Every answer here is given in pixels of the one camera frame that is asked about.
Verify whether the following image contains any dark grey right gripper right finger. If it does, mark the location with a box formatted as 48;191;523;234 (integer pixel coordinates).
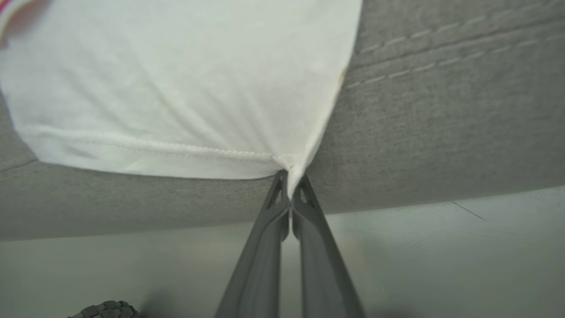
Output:
292;174;367;318

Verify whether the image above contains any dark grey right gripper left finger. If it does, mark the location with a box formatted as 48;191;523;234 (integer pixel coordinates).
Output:
214;170;292;318

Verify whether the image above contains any red white-lined basketball jersey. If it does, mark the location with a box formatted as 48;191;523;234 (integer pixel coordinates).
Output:
0;0;363;199

